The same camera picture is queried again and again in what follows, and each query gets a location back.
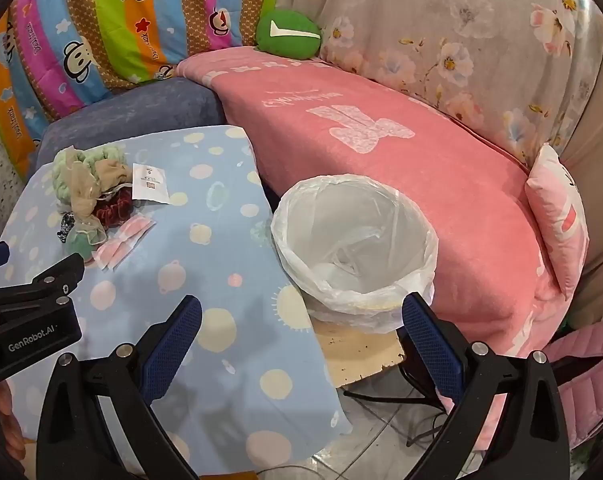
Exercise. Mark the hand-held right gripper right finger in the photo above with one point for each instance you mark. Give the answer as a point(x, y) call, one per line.
point(431, 347)

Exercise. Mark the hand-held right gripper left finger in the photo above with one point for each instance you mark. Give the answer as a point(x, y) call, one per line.
point(174, 345)

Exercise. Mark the white bin with plastic bag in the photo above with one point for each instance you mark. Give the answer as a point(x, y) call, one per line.
point(354, 260)

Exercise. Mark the person's left hand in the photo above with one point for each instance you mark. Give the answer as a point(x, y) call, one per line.
point(16, 420)

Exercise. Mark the pink striped packet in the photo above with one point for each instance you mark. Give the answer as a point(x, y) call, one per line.
point(112, 256)
point(134, 232)

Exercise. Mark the wooden board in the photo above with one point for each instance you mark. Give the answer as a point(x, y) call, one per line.
point(354, 355)

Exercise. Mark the beige mesh cloth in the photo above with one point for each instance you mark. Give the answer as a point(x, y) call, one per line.
point(83, 195)

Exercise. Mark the dark red velvet scrunchie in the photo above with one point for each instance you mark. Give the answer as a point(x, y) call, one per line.
point(113, 210)

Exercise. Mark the light blue dotted cloth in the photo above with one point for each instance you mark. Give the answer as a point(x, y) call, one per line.
point(231, 240)

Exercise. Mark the light green fluffy scrunchie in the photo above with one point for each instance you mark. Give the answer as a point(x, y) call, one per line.
point(106, 157)

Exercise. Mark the white paper packet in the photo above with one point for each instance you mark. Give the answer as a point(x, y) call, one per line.
point(150, 183)

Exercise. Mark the pink quilted jacket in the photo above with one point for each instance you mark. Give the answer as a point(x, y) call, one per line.
point(591, 375)

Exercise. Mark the pink blanket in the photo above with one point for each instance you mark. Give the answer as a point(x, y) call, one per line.
point(421, 170)

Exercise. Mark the pink pillow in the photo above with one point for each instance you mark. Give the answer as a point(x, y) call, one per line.
point(559, 220)

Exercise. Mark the blue-grey sofa cushion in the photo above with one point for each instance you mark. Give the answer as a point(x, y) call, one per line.
point(141, 110)

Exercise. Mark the striped monkey print sheet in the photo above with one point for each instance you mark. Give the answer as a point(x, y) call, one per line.
point(106, 25)

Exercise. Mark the grey floral sheet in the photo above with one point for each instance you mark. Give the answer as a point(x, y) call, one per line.
point(446, 35)

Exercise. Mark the green round cushion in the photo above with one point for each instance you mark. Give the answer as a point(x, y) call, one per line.
point(287, 32)

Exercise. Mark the black stool frame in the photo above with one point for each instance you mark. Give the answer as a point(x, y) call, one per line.
point(416, 385)

